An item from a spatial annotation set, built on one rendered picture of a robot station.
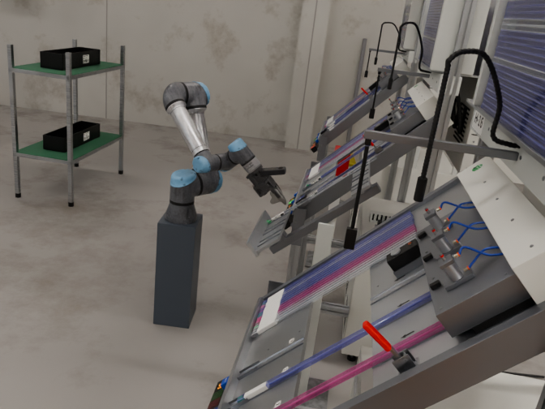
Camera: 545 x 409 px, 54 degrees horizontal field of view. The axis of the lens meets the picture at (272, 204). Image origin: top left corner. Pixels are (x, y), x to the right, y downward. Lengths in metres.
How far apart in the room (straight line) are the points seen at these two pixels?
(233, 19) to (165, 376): 4.79
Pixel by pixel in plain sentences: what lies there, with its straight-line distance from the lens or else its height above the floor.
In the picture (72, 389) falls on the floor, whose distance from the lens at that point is 2.44.
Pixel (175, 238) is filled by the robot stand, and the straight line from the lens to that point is 2.55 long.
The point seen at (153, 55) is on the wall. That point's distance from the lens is 6.74.
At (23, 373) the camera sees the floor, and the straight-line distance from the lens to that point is 2.56.
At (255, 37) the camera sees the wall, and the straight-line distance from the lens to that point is 6.50.
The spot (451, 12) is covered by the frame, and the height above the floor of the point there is 1.60.
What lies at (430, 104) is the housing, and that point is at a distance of 2.23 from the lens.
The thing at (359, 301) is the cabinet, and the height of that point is 0.35.
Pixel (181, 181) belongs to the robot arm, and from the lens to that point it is 2.48.
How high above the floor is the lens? 1.55
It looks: 20 degrees down
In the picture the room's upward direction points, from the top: 7 degrees clockwise
